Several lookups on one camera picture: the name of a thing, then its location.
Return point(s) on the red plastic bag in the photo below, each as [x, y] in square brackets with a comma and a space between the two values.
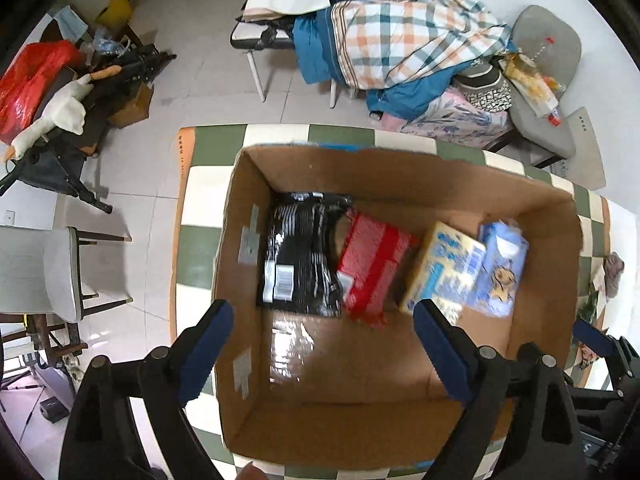
[30, 80]

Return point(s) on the clear blue plastic bag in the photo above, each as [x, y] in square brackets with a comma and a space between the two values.
[107, 42]

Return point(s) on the blue face mask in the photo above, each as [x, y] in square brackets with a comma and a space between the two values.
[70, 22]

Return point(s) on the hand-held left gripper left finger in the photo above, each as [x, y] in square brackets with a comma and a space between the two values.
[205, 347]

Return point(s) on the black snack packet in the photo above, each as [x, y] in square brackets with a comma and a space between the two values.
[300, 250]

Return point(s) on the red snack packet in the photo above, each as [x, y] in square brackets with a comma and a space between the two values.
[372, 260]

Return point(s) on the brown cloth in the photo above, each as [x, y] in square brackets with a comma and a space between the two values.
[614, 272]

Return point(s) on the floral pink pillow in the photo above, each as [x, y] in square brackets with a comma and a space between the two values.
[450, 117]

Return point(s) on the patterned black and white bag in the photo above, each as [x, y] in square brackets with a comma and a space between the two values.
[482, 87]

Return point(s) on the yellow and blue tissue packet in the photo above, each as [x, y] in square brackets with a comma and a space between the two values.
[442, 265]

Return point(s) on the folding bed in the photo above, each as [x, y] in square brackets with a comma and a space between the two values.
[250, 35]

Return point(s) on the black tripod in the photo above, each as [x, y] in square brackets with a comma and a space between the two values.
[135, 62]

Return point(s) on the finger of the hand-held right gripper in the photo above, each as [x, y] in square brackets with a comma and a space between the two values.
[592, 337]

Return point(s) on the small black box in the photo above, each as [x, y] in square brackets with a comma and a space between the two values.
[53, 408]

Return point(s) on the green and white checkered tablecloth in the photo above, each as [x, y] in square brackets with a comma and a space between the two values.
[200, 185]

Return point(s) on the light blue tissue packet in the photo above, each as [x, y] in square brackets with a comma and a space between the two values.
[500, 270]

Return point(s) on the white goose plush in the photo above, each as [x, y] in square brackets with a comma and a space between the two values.
[65, 107]

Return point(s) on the yellow bag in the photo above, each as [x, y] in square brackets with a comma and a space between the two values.
[115, 10]

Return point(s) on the plaid blanket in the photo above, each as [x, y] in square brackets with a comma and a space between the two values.
[400, 30]

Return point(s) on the grey flat board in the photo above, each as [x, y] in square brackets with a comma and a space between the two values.
[585, 150]

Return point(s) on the white chair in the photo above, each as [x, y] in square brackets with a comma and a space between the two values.
[35, 270]

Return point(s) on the large cardboard box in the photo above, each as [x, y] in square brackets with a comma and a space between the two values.
[350, 360]

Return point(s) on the grey chair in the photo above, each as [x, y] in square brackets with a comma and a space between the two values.
[545, 35]

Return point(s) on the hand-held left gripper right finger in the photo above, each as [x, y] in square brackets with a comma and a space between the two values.
[442, 347]

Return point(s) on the small brown cardboard box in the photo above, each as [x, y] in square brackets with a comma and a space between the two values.
[131, 106]

